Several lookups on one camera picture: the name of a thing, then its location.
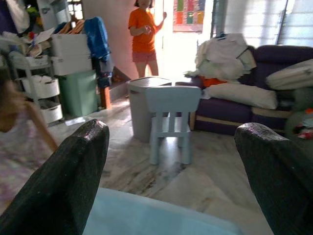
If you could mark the white shelf trolley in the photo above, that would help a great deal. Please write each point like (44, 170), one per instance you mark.
(41, 88)

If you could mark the light blue dotted pillow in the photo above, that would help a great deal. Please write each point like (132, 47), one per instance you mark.
(146, 215)

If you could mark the green plastic bin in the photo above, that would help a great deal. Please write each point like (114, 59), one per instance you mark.
(78, 93)

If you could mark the brown wooden stair post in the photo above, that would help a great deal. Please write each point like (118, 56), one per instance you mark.
(104, 98)

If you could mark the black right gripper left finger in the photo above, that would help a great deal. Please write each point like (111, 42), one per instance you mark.
(63, 176)

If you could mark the long white pillow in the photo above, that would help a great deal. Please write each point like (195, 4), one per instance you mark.
(244, 94)

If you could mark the white paper sheet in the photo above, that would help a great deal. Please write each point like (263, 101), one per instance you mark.
(78, 121)

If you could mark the wooden clothes hanger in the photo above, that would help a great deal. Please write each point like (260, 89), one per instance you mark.
(73, 27)

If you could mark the white clothes pile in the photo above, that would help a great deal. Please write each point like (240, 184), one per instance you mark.
(225, 56)

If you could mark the purple sofa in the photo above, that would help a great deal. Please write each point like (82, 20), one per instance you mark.
(220, 110)

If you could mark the grey-green leather sofa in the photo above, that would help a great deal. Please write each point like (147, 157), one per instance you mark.
(289, 122)

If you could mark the white folded bedding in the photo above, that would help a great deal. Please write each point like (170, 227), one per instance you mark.
(291, 76)

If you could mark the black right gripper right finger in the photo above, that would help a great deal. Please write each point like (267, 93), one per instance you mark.
(281, 181)

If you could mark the white storage box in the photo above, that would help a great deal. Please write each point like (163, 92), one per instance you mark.
(72, 66)
(71, 45)

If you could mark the light blue child chair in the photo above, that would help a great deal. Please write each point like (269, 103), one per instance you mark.
(171, 98)

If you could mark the person in orange shirt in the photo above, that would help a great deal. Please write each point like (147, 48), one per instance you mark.
(143, 31)

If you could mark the colourful wall poster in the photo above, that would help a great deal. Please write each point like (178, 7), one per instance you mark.
(188, 14)

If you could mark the blue hanging garment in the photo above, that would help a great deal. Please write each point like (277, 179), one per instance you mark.
(96, 36)

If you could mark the child in floral dress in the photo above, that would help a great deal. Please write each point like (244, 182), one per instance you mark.
(19, 147)

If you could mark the orange cloth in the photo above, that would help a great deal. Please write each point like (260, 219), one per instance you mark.
(210, 82)

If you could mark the grey laundry bin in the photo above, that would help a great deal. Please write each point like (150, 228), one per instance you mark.
(139, 110)

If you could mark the louvre window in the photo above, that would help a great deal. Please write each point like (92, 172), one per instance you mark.
(298, 22)

